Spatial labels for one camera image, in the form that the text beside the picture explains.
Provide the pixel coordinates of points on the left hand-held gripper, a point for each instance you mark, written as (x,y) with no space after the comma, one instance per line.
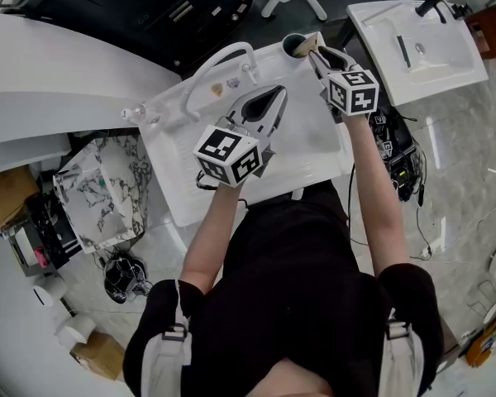
(227,155)

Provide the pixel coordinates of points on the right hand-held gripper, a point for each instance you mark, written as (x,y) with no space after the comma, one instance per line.
(353,93)

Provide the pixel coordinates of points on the brown paper sachet packet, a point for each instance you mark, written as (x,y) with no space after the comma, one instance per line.
(308,46)

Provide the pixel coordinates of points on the teal cup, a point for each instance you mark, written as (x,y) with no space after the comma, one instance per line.
(288,44)

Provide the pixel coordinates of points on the person's right forearm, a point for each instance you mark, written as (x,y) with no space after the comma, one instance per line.
(376,197)

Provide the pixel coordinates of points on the person's left forearm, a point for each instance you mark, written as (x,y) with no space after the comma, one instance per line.
(211,234)

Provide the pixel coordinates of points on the small clear object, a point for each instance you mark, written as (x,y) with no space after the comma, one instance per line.
(232,83)

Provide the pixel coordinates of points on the small tan object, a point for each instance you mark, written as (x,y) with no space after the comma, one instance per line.
(217,89)

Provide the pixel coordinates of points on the white ceramic sink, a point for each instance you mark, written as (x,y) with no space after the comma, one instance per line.
(306,139)

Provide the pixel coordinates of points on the white curved faucet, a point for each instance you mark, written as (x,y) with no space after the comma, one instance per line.
(204,69)

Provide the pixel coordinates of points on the black stick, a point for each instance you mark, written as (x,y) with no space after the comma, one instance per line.
(403,52)

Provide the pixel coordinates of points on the white rectangular sink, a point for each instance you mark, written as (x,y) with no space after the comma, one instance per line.
(442,56)

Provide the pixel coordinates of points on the black faucet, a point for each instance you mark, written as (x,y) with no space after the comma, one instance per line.
(427,6)

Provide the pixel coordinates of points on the clear plastic bottle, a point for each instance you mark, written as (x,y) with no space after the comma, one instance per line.
(138,112)

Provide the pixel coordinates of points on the reddish wooden cabinet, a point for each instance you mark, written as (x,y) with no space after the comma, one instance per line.
(494,31)

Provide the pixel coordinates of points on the black cabinet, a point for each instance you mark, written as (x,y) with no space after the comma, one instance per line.
(128,6)

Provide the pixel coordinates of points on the person's black clothed body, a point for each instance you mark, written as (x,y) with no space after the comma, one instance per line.
(289,283)

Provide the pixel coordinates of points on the marble patterned sink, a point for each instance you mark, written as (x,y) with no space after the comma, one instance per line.
(107,201)

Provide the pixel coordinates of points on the white curved counter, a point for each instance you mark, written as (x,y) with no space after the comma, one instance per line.
(62,73)

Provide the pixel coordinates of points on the white power strip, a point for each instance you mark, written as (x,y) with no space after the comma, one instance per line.
(422,252)

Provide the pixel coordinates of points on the chrome faucet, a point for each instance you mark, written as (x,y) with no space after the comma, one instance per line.
(65,186)

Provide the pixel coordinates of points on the black cluttered shelf cart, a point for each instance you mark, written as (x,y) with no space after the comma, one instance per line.
(49,226)

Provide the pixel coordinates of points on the pink object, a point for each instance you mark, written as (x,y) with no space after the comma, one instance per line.
(41,259)

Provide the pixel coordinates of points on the large cardboard box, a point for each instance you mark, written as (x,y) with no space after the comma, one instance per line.
(8,201)

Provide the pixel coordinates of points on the white roll with black slit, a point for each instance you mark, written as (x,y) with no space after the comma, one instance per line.
(51,290)

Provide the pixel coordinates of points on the plain white roll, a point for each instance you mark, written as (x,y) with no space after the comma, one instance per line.
(76,329)

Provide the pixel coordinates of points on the small cardboard box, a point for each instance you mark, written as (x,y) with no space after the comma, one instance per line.
(103,354)

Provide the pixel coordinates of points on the orange object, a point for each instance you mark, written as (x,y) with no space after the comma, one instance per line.
(483,347)

